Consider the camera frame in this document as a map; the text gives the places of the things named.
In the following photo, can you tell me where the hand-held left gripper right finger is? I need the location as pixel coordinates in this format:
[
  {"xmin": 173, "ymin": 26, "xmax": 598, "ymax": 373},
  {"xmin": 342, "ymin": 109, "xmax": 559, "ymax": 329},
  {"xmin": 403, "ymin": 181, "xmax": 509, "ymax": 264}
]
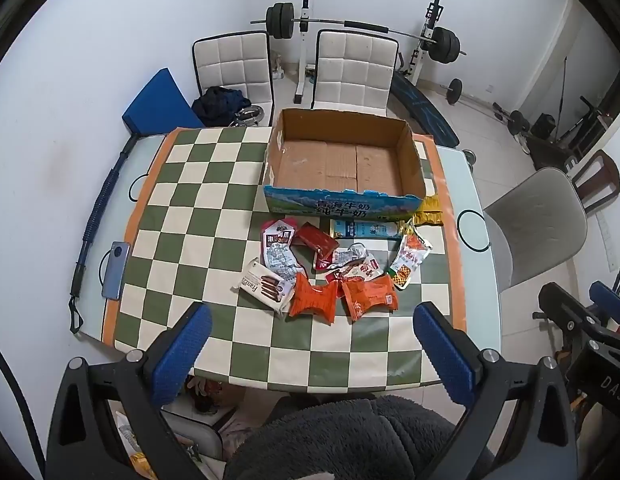
[{"xmin": 412, "ymin": 301, "xmax": 579, "ymax": 480}]

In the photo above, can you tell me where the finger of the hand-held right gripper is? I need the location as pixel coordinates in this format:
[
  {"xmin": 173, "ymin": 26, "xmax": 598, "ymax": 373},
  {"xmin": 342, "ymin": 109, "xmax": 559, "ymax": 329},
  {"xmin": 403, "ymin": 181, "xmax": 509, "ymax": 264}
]
[
  {"xmin": 532, "ymin": 282, "xmax": 620, "ymax": 341},
  {"xmin": 588, "ymin": 280, "xmax": 620, "ymax": 307}
]

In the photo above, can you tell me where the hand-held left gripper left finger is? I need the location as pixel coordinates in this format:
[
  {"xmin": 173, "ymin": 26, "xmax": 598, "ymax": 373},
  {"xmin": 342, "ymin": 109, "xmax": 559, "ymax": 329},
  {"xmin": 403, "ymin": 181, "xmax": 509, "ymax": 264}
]
[{"xmin": 44, "ymin": 301, "xmax": 213, "ymax": 480}]

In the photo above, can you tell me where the dark red snack packet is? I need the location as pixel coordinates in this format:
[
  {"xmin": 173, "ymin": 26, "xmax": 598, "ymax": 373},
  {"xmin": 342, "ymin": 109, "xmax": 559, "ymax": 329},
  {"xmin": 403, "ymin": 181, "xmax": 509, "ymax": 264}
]
[{"xmin": 292, "ymin": 224, "xmax": 339, "ymax": 271}]

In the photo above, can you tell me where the cardboard box blue print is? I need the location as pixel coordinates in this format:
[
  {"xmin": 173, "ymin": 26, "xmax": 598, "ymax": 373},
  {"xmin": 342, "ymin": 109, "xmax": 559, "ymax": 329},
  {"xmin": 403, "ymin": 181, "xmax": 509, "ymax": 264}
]
[{"xmin": 262, "ymin": 107, "xmax": 425, "ymax": 221}]

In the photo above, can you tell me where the grey shell chair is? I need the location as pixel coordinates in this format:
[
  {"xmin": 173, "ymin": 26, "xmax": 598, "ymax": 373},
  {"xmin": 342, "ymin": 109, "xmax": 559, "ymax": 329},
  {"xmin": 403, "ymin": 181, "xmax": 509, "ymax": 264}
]
[{"xmin": 482, "ymin": 166, "xmax": 588, "ymax": 306}]

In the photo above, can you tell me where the white and orange snack packet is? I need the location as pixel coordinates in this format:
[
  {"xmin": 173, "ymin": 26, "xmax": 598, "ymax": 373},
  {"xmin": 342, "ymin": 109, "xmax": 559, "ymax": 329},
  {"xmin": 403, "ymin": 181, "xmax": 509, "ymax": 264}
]
[{"xmin": 388, "ymin": 232, "xmax": 433, "ymax": 290}]

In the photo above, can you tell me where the white wafer stick packet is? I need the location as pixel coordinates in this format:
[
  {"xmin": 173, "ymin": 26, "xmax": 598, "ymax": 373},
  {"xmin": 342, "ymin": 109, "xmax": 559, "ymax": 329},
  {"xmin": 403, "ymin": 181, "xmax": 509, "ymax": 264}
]
[{"xmin": 233, "ymin": 258, "xmax": 295, "ymax": 315}]

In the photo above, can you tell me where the blue smartphone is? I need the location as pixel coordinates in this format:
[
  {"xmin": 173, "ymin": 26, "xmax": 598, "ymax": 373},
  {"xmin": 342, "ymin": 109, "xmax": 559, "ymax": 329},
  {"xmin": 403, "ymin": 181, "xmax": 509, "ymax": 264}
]
[{"xmin": 100, "ymin": 241, "xmax": 132, "ymax": 302}]

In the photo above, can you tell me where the brown wooden chair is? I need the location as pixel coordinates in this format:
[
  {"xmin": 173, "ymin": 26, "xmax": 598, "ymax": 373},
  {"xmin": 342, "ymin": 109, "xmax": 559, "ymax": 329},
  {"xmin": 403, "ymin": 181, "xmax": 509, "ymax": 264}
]
[{"xmin": 565, "ymin": 149, "xmax": 620, "ymax": 216}]

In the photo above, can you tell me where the red white crumpled snack packet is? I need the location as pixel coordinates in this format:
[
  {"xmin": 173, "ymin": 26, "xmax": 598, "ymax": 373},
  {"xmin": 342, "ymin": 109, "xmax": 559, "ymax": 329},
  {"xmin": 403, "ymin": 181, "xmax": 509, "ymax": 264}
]
[{"xmin": 326, "ymin": 255, "xmax": 385, "ymax": 283}]

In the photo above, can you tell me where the person's grey fleece clothing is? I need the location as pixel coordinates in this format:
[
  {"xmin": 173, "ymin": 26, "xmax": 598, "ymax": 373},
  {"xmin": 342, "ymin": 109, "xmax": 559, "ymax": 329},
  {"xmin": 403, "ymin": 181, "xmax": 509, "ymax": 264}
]
[{"xmin": 222, "ymin": 394, "xmax": 496, "ymax": 480}]

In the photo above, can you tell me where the gold snack packet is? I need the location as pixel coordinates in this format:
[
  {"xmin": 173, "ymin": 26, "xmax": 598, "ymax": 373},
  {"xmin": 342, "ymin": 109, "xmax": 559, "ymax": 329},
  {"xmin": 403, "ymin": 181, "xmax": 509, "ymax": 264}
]
[{"xmin": 412, "ymin": 194, "xmax": 443, "ymax": 226}]

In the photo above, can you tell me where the green checkered tablecloth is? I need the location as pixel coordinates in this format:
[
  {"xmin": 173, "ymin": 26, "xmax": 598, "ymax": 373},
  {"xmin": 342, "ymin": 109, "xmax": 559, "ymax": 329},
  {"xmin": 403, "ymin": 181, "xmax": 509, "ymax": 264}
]
[{"xmin": 102, "ymin": 125, "xmax": 468, "ymax": 393}]

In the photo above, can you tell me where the red and white snack packet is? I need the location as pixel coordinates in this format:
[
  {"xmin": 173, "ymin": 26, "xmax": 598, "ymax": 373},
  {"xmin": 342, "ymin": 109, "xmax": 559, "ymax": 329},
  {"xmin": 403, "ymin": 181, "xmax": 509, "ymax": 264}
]
[{"xmin": 261, "ymin": 220, "xmax": 297, "ymax": 256}]

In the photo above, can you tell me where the black exercise machine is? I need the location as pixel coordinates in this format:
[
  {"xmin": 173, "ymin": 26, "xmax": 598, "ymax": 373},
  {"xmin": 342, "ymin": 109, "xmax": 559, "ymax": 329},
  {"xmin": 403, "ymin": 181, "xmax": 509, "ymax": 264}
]
[{"xmin": 520, "ymin": 95, "xmax": 613, "ymax": 171}]

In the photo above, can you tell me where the black weight bench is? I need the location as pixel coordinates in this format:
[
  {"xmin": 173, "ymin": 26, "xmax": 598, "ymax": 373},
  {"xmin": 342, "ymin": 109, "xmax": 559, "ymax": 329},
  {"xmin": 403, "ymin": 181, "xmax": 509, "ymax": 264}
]
[{"xmin": 392, "ymin": 72, "xmax": 461, "ymax": 147}]

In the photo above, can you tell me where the chrome metal object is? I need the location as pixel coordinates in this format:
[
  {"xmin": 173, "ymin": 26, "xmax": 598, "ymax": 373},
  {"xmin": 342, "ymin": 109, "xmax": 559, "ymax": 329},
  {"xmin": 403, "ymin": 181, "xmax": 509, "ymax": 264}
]
[{"xmin": 229, "ymin": 104, "xmax": 267, "ymax": 127}]

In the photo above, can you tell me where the blue wedge cushion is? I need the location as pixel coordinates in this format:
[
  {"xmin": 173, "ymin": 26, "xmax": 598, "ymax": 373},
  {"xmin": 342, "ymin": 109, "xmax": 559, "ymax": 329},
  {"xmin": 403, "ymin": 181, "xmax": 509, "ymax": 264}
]
[{"xmin": 122, "ymin": 67, "xmax": 205, "ymax": 136}]

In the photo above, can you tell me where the dark clothing bundle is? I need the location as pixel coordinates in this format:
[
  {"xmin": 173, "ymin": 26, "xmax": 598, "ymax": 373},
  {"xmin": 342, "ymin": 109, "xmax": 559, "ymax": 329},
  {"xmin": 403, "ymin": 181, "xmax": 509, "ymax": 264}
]
[{"xmin": 191, "ymin": 86, "xmax": 253, "ymax": 126}]

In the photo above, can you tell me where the white padded chair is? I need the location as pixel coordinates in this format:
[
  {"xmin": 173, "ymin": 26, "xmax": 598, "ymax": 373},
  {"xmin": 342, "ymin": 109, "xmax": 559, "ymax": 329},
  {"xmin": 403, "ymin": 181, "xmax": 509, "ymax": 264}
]
[
  {"xmin": 311, "ymin": 29, "xmax": 395, "ymax": 117},
  {"xmin": 192, "ymin": 31, "xmax": 275, "ymax": 126}
]

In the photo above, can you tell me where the black barbell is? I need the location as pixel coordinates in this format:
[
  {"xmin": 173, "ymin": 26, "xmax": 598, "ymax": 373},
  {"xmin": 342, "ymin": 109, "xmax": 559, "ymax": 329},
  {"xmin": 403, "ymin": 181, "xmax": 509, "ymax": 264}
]
[{"xmin": 250, "ymin": 2, "xmax": 466, "ymax": 66}]

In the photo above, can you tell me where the black cable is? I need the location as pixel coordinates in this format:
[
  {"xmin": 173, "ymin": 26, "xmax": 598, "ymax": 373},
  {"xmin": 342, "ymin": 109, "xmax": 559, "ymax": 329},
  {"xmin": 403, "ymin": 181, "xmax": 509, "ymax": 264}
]
[{"xmin": 0, "ymin": 335, "xmax": 46, "ymax": 480}]

